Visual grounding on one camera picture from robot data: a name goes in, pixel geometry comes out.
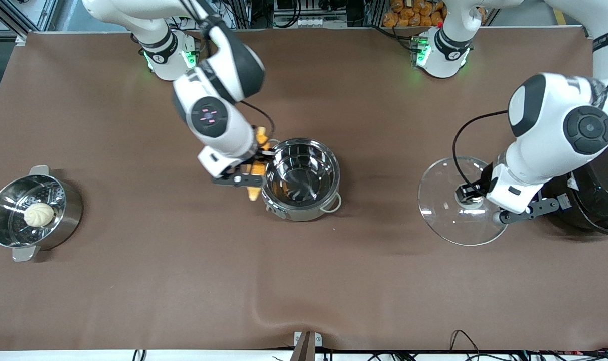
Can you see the glass pot lid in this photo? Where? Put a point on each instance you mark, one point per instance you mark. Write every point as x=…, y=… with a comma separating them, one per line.
x=444, y=220

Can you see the yellow corn cob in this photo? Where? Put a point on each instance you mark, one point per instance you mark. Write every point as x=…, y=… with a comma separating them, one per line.
x=255, y=188

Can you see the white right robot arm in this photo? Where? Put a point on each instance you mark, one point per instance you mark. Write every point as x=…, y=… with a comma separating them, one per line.
x=218, y=100

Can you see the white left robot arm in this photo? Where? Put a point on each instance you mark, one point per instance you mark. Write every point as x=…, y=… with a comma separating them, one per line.
x=555, y=125

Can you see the stainless steel steamer pot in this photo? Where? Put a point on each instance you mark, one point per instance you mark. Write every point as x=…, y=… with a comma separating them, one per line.
x=68, y=210

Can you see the black round cooker appliance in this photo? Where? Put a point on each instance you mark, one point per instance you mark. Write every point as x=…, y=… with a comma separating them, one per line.
x=600, y=200

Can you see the brown table mat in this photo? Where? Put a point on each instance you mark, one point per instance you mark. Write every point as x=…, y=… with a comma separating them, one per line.
x=304, y=281

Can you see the white power strip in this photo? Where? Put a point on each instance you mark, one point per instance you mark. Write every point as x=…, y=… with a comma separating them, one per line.
x=314, y=21

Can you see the bag of orange buns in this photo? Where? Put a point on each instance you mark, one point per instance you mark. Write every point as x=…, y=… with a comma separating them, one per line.
x=414, y=12

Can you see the white steamed bun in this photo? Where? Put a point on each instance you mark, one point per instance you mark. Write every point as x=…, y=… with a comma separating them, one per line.
x=38, y=214

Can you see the aluminium frame profile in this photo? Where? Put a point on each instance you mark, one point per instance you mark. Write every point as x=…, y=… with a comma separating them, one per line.
x=18, y=20

